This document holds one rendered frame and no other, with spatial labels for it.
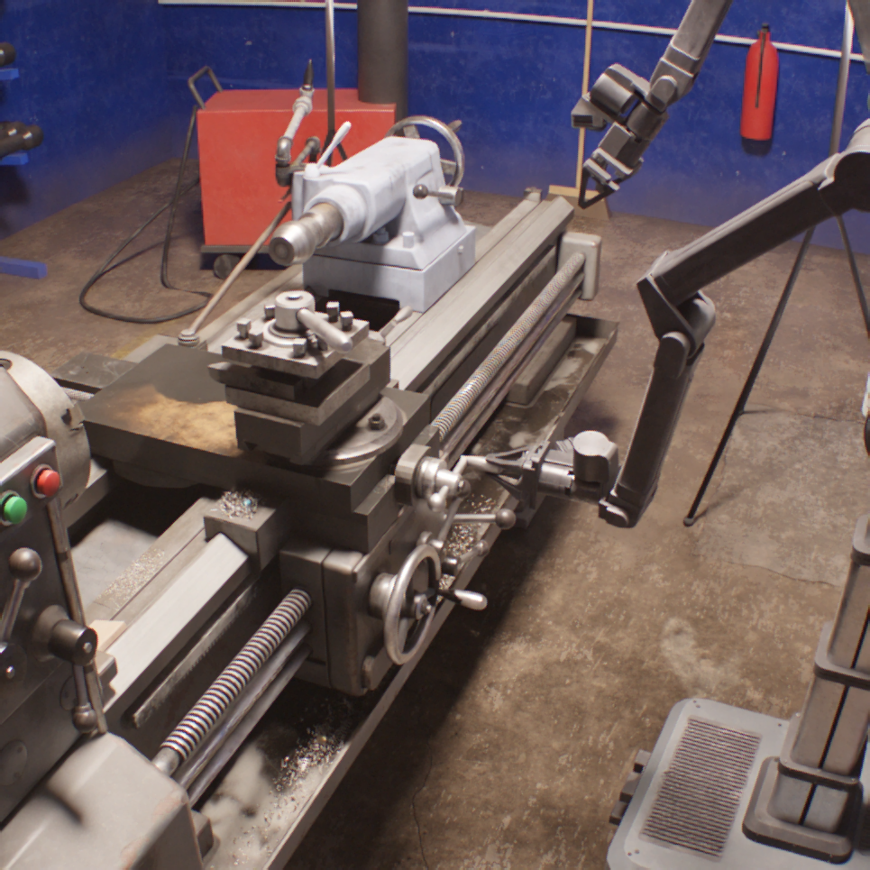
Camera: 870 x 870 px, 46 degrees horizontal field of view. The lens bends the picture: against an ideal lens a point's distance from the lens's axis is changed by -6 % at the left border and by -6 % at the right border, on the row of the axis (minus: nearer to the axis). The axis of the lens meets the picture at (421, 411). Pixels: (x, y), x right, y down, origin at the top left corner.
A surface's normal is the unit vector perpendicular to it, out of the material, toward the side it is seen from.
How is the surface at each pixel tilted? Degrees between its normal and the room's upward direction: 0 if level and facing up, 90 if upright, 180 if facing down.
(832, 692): 90
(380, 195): 86
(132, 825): 32
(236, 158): 90
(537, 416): 0
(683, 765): 0
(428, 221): 66
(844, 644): 90
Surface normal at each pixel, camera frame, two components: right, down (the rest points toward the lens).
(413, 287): -0.39, 0.44
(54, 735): 0.92, 0.19
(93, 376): 0.00, -0.88
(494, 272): 0.54, -0.60
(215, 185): -0.05, 0.48
